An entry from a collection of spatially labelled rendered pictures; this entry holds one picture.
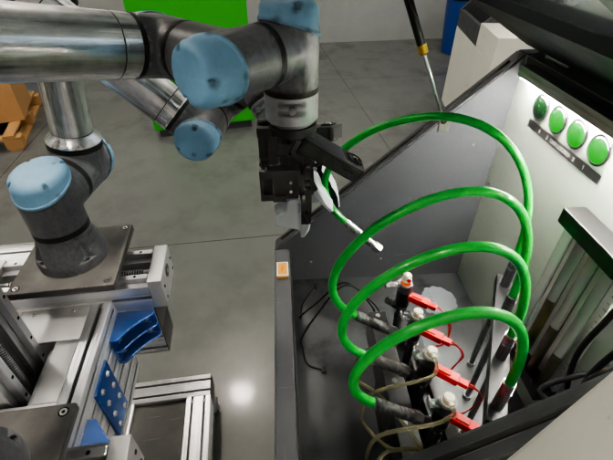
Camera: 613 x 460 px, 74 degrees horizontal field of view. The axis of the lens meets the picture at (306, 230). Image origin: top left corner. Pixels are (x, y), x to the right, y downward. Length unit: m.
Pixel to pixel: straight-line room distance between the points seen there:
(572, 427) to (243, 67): 0.48
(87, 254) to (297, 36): 0.71
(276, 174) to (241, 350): 1.56
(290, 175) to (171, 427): 1.27
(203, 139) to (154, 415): 1.23
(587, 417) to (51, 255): 0.96
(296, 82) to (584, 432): 0.48
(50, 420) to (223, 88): 0.60
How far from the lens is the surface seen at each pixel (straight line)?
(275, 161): 0.61
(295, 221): 0.67
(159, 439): 1.70
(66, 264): 1.03
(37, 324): 1.12
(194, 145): 0.75
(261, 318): 2.19
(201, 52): 0.45
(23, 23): 0.50
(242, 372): 2.01
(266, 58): 0.49
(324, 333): 1.07
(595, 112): 0.78
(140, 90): 0.76
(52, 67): 0.51
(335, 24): 7.28
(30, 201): 0.96
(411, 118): 0.70
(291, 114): 0.55
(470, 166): 1.08
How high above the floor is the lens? 1.68
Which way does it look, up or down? 38 degrees down
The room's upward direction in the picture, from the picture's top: straight up
